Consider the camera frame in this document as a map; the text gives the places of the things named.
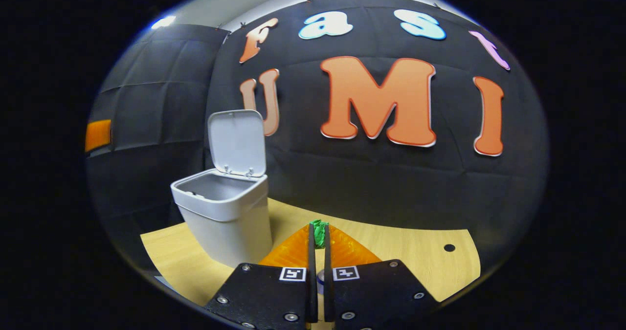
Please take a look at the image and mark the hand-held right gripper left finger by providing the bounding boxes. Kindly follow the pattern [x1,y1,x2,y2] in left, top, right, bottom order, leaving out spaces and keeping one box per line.
[204,222,318,330]

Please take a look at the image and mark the wooden desktop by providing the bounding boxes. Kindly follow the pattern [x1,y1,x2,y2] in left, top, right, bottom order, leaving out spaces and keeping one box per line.
[140,198,481,330]

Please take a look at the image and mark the green paper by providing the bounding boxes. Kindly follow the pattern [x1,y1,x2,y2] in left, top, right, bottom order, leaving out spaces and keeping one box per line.
[310,220,328,249]

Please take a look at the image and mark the white desktop garbage bin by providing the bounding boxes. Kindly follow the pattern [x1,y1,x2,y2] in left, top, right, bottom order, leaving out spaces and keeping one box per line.
[170,109,273,268]

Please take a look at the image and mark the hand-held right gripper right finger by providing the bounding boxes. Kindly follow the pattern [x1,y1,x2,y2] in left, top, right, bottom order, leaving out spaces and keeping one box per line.
[323,225,440,330]

